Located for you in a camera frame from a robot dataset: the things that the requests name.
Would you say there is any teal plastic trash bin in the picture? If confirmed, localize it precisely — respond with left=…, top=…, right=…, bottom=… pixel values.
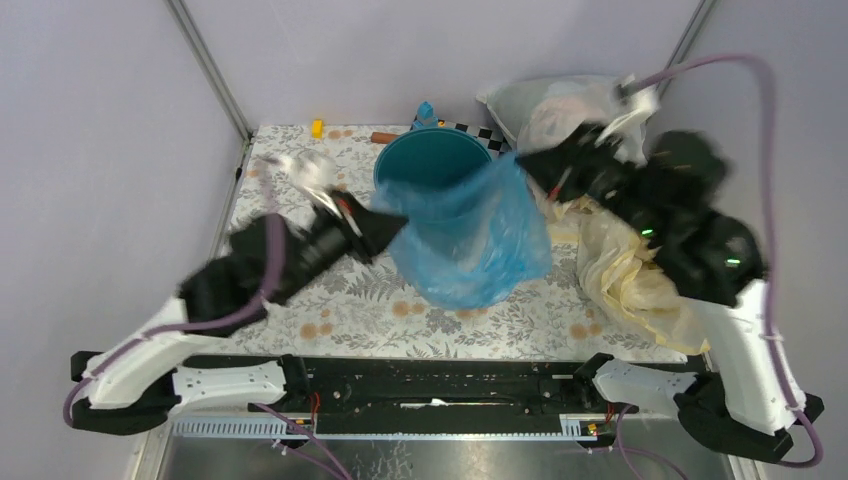
left=371, top=128, right=493, bottom=208

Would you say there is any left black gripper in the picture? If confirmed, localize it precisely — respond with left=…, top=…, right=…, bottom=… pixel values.
left=273, top=188, right=412, bottom=306

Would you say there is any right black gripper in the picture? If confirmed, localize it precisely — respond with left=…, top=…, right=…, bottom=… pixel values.
left=514, top=118, right=673, bottom=243

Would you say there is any blue toy figure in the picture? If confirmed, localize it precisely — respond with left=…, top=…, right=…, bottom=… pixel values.
left=412, top=101, right=440, bottom=129

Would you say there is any yellow toy block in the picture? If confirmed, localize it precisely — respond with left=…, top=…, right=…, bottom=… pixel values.
left=311, top=119, right=324, bottom=139

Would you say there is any clear stuffed trash bag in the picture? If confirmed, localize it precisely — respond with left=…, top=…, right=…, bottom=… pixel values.
left=476, top=75, right=635, bottom=153

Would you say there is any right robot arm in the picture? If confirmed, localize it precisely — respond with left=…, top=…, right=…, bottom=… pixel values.
left=516, top=123, right=824, bottom=465

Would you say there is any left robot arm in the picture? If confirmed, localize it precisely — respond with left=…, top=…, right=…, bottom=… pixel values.
left=62, top=190, right=407, bottom=436

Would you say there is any black white checkerboard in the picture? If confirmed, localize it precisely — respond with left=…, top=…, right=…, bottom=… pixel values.
left=410, top=117, right=512, bottom=155

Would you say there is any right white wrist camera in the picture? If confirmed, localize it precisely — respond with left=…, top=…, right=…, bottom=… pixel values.
left=595, top=75, right=659, bottom=146

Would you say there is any blue plastic trash bag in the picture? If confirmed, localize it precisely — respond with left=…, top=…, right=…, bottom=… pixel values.
left=372, top=153, right=553, bottom=310

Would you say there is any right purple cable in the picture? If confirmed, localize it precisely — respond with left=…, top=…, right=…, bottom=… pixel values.
left=606, top=54, right=825, bottom=480

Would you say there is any brown cylinder piece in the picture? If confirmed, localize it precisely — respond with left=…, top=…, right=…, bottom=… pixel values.
left=370, top=132, right=399, bottom=145

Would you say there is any purple cable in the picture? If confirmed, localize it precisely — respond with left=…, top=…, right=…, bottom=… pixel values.
left=606, top=54, right=825, bottom=480
left=62, top=155, right=352, bottom=480

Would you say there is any yellow plastic trash bag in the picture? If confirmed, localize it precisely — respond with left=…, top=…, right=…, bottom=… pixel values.
left=537, top=197, right=710, bottom=356

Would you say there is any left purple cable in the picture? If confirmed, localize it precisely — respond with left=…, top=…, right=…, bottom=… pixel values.
left=62, top=155, right=352, bottom=480

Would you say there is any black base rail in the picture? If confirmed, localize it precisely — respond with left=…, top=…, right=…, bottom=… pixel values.
left=182, top=355, right=690, bottom=439

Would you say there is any floral table mat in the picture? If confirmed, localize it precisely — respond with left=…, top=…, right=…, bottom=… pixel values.
left=216, top=125, right=682, bottom=363

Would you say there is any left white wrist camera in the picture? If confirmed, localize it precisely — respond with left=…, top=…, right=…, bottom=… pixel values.
left=274, top=148, right=335, bottom=209

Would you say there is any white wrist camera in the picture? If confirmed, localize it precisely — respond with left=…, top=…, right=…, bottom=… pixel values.
left=274, top=148, right=335, bottom=209
left=595, top=75, right=659, bottom=146

